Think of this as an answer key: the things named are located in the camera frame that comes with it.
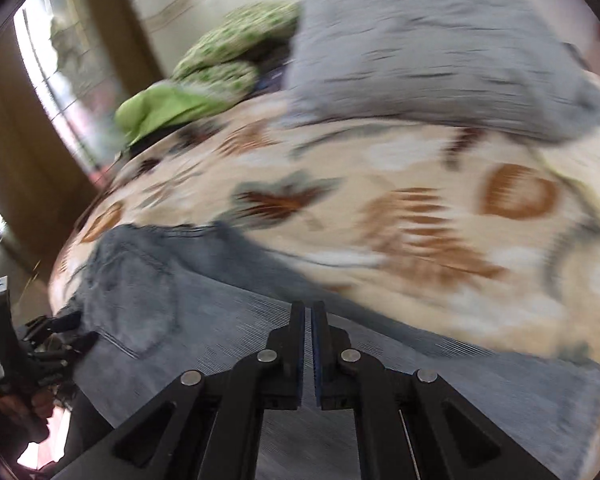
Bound grey denim pants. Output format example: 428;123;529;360
62;222;600;480

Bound person's left hand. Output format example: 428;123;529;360
0;389;57;420

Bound grey quilted pillow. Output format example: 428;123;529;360
280;0;600;143

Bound person's left forearm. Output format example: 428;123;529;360
0;375;50;463

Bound dark purple cloth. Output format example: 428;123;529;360
252;40;296;95

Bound green patterned quilt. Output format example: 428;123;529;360
172;1;301;96

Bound leaf print blanket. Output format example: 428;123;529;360
47;95;600;376

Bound brown wooden window frame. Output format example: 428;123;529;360
0;0;168;271

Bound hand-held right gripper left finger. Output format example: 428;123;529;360
52;301;306;480

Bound patterned glass window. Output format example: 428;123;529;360
12;0;126;181

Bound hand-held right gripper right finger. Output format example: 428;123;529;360
311;301;561;480

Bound lime green cloth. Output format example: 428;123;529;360
115;82;231;146

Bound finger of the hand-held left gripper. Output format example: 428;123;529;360
27;331;99;362
25;310;84;335

